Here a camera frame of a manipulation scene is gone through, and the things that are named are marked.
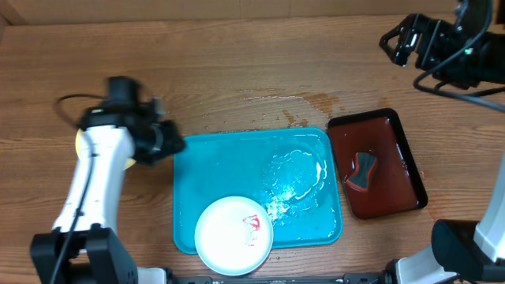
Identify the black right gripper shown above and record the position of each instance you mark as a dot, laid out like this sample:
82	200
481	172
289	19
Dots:
418	41

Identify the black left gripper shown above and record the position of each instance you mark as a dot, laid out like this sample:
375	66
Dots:
176	144

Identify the light blue plate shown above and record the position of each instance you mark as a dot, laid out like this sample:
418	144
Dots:
234	236

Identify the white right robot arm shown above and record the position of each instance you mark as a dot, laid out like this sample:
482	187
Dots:
465	250

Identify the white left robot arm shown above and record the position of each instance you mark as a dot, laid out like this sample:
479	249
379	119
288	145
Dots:
83	246

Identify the teal plastic tray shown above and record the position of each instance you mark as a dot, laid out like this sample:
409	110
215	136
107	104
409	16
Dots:
289	172

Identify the dark red water tray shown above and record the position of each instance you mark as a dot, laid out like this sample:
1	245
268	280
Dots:
378	172

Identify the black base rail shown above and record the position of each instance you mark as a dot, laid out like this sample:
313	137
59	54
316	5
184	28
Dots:
284	279

